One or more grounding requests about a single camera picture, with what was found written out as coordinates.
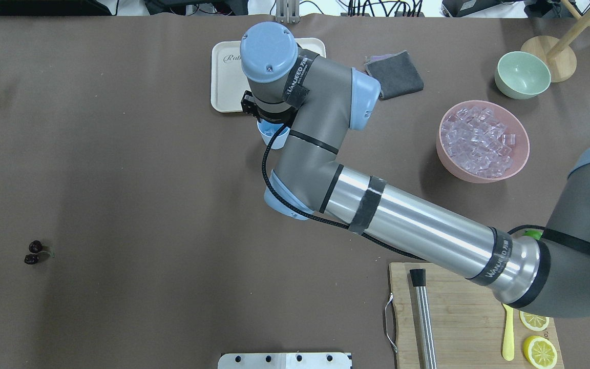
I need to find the grey folded cloth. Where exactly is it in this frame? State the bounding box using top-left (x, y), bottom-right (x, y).
top-left (364, 50), bottom-right (425, 100)

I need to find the steel muddler black tip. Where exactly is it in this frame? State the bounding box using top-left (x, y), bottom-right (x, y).
top-left (409, 268), bottom-right (438, 368)

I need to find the lemon slice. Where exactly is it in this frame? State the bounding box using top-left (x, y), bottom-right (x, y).
top-left (518, 311), bottom-right (551, 332)

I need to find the light blue plastic cup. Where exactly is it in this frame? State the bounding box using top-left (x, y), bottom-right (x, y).
top-left (256, 119), bottom-right (290, 150)

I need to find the pink bowl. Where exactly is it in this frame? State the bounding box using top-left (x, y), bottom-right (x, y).
top-left (436, 100), bottom-right (531, 183)

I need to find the mint green bowl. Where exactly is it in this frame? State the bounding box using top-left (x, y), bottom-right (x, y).
top-left (494, 51), bottom-right (551, 99)

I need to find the bamboo cutting board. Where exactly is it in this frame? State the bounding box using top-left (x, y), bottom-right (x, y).
top-left (385, 262), bottom-right (565, 369)

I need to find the yellow plastic knife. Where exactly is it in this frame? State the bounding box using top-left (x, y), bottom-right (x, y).
top-left (501, 303), bottom-right (515, 361)

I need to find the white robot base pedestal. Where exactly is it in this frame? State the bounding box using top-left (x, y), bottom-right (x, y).
top-left (217, 352), bottom-right (354, 368)

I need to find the clear ice cubes pile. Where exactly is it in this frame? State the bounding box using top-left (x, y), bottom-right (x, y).
top-left (439, 104), bottom-right (518, 179)

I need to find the cream rabbit tray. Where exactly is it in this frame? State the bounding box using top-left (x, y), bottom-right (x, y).
top-left (210, 37), bottom-right (326, 113)

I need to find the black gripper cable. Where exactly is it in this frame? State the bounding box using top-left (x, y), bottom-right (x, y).
top-left (261, 126), bottom-right (424, 261)

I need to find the lemon half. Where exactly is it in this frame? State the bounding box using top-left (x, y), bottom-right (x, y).
top-left (522, 336), bottom-right (559, 368)

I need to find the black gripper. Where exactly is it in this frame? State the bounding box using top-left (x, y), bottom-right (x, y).
top-left (241, 90), bottom-right (296, 127)

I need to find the wooden cup stand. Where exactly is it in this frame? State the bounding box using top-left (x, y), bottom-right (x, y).
top-left (520, 1), bottom-right (590, 83)

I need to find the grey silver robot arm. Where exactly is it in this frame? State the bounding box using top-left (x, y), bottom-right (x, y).
top-left (240, 22), bottom-right (590, 318)

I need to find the green lime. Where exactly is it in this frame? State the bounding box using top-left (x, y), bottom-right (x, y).
top-left (523, 229), bottom-right (543, 240)

